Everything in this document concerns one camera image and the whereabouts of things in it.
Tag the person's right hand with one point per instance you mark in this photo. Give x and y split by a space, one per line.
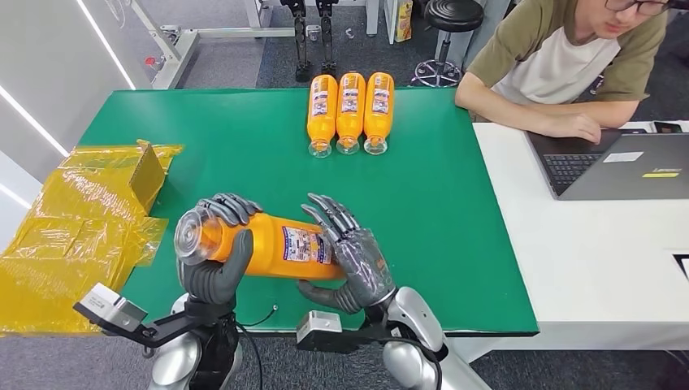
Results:
573 127

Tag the yellow taped flat cardboard box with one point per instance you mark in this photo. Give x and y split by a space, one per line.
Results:
54 258

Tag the person's left forearm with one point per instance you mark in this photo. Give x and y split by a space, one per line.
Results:
616 111

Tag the yellow snack packet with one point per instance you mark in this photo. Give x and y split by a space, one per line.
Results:
403 21

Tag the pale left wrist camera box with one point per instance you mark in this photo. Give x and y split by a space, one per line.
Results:
110 309

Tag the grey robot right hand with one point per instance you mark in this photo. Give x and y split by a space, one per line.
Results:
363 264

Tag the white desk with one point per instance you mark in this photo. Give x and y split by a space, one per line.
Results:
592 258

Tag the person's right forearm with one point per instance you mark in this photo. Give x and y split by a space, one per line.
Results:
498 110

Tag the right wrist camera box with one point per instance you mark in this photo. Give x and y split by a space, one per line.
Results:
320 324

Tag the black robot leg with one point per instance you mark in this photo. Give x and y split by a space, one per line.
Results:
327 40
301 45

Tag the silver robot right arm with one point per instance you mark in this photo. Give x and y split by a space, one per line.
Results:
412 323

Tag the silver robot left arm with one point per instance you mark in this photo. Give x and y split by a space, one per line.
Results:
177 360

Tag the white table leg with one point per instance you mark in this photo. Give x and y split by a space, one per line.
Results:
372 16

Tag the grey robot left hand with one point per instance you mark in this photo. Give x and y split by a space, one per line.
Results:
212 282

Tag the orange juice bottle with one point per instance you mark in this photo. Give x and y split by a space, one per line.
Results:
322 116
269 247
350 113
378 113

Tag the grey laptop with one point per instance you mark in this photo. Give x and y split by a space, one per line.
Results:
624 177

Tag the black phone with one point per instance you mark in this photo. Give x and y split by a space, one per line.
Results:
667 127

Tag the red button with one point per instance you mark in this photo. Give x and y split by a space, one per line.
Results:
150 61

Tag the white metal stand frame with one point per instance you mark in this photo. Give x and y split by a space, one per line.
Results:
180 54

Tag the black glasses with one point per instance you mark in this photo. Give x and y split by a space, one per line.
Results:
640 6

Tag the green table mat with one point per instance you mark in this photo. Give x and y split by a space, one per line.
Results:
430 215

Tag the person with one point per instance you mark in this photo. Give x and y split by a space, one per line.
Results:
554 64

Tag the black round stool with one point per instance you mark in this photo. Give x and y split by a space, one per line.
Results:
453 15

